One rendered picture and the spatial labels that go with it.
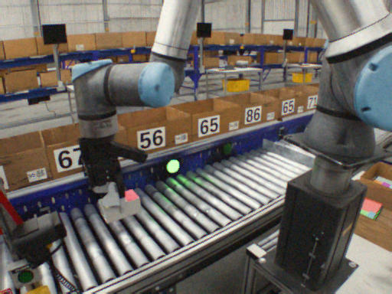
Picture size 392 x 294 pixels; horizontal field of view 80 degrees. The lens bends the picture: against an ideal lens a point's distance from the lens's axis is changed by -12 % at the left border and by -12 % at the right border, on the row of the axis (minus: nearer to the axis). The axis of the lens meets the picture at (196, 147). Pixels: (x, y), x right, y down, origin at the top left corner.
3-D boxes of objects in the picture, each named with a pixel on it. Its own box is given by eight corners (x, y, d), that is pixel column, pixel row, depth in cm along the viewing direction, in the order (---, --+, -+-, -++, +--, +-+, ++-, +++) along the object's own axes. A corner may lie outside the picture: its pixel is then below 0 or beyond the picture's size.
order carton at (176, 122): (129, 160, 135) (126, 129, 129) (111, 143, 158) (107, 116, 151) (192, 143, 157) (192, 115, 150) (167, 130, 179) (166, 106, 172)
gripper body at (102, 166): (84, 178, 66) (76, 134, 62) (115, 169, 71) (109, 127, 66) (92, 191, 60) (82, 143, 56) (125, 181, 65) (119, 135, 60)
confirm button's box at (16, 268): (17, 291, 56) (7, 272, 53) (15, 282, 58) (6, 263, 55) (43, 281, 59) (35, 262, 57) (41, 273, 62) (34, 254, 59)
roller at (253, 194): (268, 212, 122) (269, 203, 120) (201, 172, 161) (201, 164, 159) (274, 208, 125) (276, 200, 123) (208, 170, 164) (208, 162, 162)
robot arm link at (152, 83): (177, 60, 58) (126, 61, 60) (160, 63, 47) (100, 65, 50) (178, 101, 61) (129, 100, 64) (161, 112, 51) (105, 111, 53)
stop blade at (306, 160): (319, 174, 151) (321, 161, 148) (262, 150, 186) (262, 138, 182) (319, 174, 151) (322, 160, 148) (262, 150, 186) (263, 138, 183)
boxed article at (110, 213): (142, 211, 72) (139, 197, 70) (106, 223, 66) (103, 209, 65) (134, 202, 76) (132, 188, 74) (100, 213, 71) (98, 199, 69)
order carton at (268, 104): (240, 130, 178) (241, 105, 171) (213, 120, 200) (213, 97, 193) (277, 120, 199) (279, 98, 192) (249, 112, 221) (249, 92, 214)
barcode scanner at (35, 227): (77, 252, 59) (60, 220, 55) (31, 275, 54) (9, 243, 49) (71, 236, 64) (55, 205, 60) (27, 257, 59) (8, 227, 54)
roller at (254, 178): (285, 202, 129) (285, 194, 127) (218, 166, 168) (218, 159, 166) (290, 199, 132) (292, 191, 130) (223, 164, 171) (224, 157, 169)
